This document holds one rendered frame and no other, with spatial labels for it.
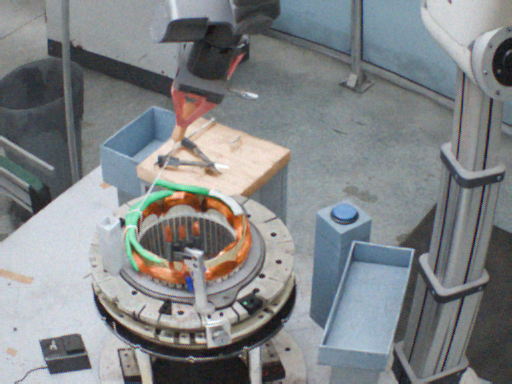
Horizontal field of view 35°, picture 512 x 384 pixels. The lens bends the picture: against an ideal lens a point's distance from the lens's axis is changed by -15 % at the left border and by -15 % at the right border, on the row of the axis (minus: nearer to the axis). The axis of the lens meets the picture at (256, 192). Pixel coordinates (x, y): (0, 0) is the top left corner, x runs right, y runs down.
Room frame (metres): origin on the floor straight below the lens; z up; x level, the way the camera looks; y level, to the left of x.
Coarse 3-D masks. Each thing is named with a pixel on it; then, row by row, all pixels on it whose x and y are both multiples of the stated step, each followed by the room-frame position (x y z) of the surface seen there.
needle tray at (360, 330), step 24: (360, 264) 1.10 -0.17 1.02; (384, 264) 1.10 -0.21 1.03; (408, 264) 1.09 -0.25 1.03; (360, 288) 1.05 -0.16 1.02; (384, 288) 1.04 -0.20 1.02; (336, 312) 0.99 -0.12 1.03; (360, 312) 0.99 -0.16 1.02; (384, 312) 0.98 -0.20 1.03; (336, 336) 0.94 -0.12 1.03; (360, 336) 0.93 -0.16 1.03; (384, 336) 0.93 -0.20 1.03; (336, 360) 0.87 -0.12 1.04; (360, 360) 0.86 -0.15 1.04; (384, 360) 0.85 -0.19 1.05
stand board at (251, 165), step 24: (168, 144) 1.39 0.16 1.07; (216, 144) 1.39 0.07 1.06; (264, 144) 1.38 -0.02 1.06; (144, 168) 1.31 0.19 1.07; (168, 168) 1.31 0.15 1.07; (192, 168) 1.31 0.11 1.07; (216, 168) 1.31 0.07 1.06; (240, 168) 1.31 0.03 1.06; (264, 168) 1.31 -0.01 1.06; (240, 192) 1.24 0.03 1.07
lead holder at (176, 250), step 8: (184, 240) 0.93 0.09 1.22; (192, 240) 0.94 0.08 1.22; (200, 240) 0.94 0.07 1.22; (168, 248) 0.92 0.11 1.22; (176, 248) 0.93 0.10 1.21; (184, 248) 0.93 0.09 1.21; (192, 248) 0.93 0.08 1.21; (200, 248) 0.94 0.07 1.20; (168, 256) 0.92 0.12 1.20; (176, 256) 0.92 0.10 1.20; (184, 256) 0.92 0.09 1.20
